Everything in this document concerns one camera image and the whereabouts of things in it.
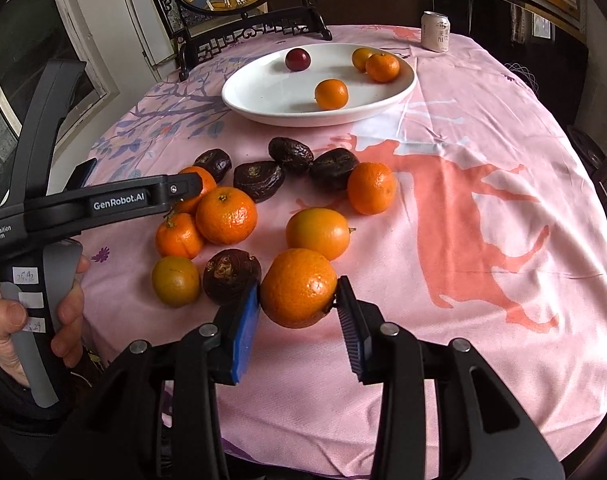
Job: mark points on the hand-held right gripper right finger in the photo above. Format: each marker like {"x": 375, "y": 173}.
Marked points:
{"x": 351, "y": 332}

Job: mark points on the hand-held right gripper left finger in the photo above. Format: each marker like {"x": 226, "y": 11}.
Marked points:
{"x": 246, "y": 340}

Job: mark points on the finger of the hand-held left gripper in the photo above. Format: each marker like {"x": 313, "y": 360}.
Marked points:
{"x": 183, "y": 189}
{"x": 83, "y": 172}

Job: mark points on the wrinkled dark passion fruit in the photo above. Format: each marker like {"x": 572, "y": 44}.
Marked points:
{"x": 290, "y": 154}
{"x": 213, "y": 164}
{"x": 232, "y": 276}
{"x": 258, "y": 180}
{"x": 333, "y": 167}

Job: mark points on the mandarin orange with stem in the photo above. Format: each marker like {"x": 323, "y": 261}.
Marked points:
{"x": 179, "y": 234}

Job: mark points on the greenish yellow citrus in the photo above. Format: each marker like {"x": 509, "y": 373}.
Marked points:
{"x": 175, "y": 281}

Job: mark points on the smooth orange citrus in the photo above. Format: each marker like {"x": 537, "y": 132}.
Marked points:
{"x": 317, "y": 233}

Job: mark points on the white oval plate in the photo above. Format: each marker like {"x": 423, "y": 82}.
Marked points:
{"x": 263, "y": 95}

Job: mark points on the dark red passion fruit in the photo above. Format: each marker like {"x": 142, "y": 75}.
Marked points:
{"x": 297, "y": 59}

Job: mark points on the small yellow-orange citrus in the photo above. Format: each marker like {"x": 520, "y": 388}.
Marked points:
{"x": 359, "y": 56}

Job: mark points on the person's left forearm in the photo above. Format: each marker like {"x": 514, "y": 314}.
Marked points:
{"x": 13, "y": 415}

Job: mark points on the person's left hand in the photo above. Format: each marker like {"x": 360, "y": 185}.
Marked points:
{"x": 6, "y": 330}

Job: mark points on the pink printed tablecloth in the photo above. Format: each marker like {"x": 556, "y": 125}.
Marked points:
{"x": 483, "y": 260}

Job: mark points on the white board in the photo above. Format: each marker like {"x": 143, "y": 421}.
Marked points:
{"x": 146, "y": 25}

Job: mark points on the dark wooden chair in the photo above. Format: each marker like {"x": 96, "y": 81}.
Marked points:
{"x": 606, "y": 195}

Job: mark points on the black round wheel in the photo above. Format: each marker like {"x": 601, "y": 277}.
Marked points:
{"x": 583, "y": 147}

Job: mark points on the pale beverage can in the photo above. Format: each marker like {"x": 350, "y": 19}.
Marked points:
{"x": 436, "y": 31}

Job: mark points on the black flat panel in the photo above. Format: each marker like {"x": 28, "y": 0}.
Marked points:
{"x": 473, "y": 10}

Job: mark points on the white window frame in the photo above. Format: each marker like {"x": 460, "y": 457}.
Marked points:
{"x": 58, "y": 35}

